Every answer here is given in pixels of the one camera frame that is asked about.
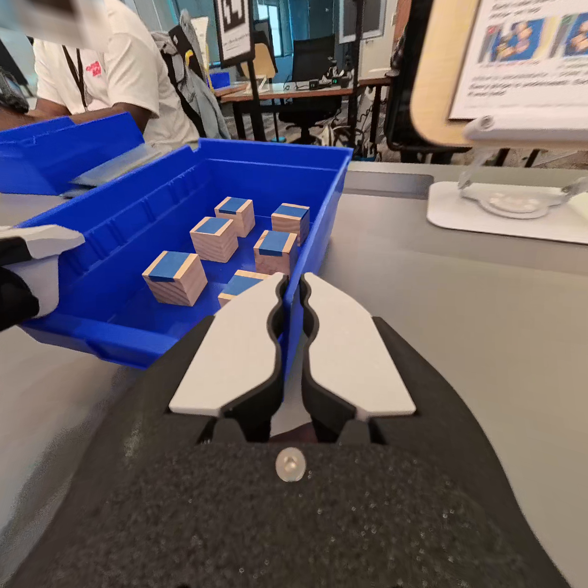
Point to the grey jacket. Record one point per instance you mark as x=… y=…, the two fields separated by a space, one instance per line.
x=206 y=105

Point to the group of wooden cubes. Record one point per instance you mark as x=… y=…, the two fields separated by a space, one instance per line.
x=174 y=285

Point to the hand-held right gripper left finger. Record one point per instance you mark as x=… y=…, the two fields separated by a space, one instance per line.
x=229 y=358

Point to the white stand with wooden board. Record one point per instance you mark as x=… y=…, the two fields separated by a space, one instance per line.
x=482 y=216

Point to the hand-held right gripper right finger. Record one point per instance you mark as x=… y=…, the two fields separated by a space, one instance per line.
x=353 y=358

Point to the blue plastic bin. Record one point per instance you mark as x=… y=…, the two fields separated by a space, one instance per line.
x=55 y=156
x=128 y=340

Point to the wooden top table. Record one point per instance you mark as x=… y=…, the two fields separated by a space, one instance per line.
x=298 y=92

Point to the printed instruction sheet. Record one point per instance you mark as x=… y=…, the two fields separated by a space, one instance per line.
x=528 y=82

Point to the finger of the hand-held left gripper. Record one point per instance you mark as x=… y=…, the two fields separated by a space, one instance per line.
x=46 y=241
x=46 y=289

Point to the black white marker sign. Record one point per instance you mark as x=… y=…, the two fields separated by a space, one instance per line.
x=236 y=32

